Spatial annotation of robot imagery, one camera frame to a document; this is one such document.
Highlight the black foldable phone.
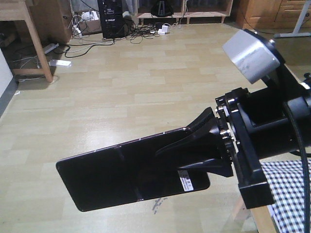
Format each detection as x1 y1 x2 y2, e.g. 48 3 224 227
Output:
56 128 210 212

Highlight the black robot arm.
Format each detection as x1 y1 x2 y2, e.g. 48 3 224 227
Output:
155 36 311 209

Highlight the wooden desk shelf unit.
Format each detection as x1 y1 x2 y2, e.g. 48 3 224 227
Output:
0 0 73 83

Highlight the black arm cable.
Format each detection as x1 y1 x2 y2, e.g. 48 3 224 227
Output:
281 97 311 233

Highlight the black computer tower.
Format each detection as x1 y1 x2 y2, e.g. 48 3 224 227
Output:
97 0 125 38

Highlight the white power strip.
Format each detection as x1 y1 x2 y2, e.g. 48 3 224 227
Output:
49 59 72 67

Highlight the low wooden shelf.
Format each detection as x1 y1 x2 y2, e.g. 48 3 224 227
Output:
135 0 233 25

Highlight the white height desk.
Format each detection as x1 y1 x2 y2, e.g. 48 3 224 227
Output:
274 0 311 38

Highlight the checkered quilt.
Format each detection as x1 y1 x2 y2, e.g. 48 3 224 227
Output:
261 160 305 233

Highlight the wooden wardrobe cabinet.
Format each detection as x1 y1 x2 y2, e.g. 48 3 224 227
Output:
236 0 305 28

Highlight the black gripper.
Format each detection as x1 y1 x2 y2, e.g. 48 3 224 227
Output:
155 88 275 209

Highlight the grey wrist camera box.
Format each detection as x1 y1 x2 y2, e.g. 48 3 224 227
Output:
223 29 285 84

